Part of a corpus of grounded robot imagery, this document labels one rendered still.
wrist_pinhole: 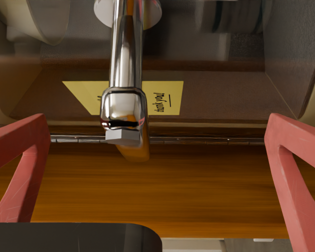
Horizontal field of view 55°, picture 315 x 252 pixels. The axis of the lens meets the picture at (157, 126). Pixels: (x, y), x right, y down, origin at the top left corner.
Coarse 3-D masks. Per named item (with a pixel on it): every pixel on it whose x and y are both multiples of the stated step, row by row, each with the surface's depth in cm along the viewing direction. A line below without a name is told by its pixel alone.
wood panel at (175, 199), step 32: (64, 160) 42; (96, 160) 42; (160, 160) 42; (192, 160) 43; (224, 160) 43; (256, 160) 43; (0, 192) 37; (64, 192) 37; (96, 192) 37; (128, 192) 37; (160, 192) 38; (192, 192) 38; (224, 192) 38; (256, 192) 38; (160, 224) 34; (192, 224) 34; (224, 224) 34; (256, 224) 34
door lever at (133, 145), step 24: (96, 0) 11; (120, 0) 11; (144, 0) 11; (120, 24) 11; (144, 24) 12; (120, 48) 11; (120, 72) 10; (120, 96) 10; (144, 96) 10; (120, 120) 10; (144, 120) 10; (120, 144) 11; (144, 144) 13
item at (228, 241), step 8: (224, 240) 104; (232, 240) 94; (240, 240) 85; (248, 240) 78; (280, 240) 59; (288, 240) 55; (232, 248) 94; (240, 248) 85; (248, 248) 78; (256, 248) 72; (264, 248) 67; (272, 248) 63; (280, 248) 59; (288, 248) 55
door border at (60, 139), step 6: (54, 138) 37; (60, 138) 37; (66, 138) 36; (72, 138) 36; (78, 138) 36; (84, 138) 36; (90, 138) 36; (96, 138) 36; (102, 138) 36; (150, 138) 36; (156, 138) 36; (162, 138) 36; (168, 138) 36; (174, 138) 36; (180, 138) 36; (186, 138) 36; (192, 138) 36; (198, 138) 36; (204, 138) 36; (210, 138) 36; (216, 138) 36; (222, 138) 36; (228, 138) 35; (234, 138) 35; (240, 138) 35; (246, 138) 35; (252, 138) 35; (258, 138) 35; (204, 144) 37; (228, 144) 37; (234, 144) 37; (240, 144) 37; (246, 144) 37
